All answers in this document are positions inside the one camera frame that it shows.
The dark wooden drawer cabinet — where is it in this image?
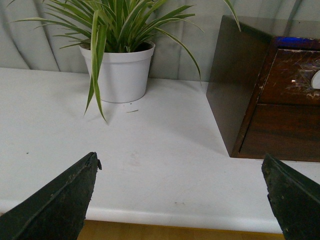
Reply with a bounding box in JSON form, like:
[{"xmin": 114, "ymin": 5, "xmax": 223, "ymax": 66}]
[{"xmin": 206, "ymin": 15, "xmax": 320, "ymax": 159}]

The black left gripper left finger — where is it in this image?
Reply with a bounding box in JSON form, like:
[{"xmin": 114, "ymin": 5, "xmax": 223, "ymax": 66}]
[{"xmin": 0, "ymin": 152, "xmax": 102, "ymax": 240}]

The wooden drawer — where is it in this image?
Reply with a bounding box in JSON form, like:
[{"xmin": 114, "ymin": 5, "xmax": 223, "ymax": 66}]
[
  {"xmin": 258, "ymin": 49, "xmax": 320, "ymax": 107},
  {"xmin": 239, "ymin": 104, "xmax": 320, "ymax": 161}
]

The green striped spider plant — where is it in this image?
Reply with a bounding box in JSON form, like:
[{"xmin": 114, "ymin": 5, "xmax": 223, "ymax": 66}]
[{"xmin": 6, "ymin": 0, "xmax": 242, "ymax": 123}]

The white round drawer knob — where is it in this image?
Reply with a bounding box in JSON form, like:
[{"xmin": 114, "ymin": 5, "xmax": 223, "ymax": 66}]
[{"xmin": 311, "ymin": 70, "xmax": 320, "ymax": 90}]

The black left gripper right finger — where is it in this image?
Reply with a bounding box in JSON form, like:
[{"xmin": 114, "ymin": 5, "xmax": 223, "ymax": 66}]
[{"xmin": 261, "ymin": 154, "xmax": 320, "ymax": 240}]

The white plastic flower pot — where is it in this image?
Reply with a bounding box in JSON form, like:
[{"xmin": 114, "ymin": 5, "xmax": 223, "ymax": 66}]
[{"xmin": 79, "ymin": 41, "xmax": 156, "ymax": 103}]

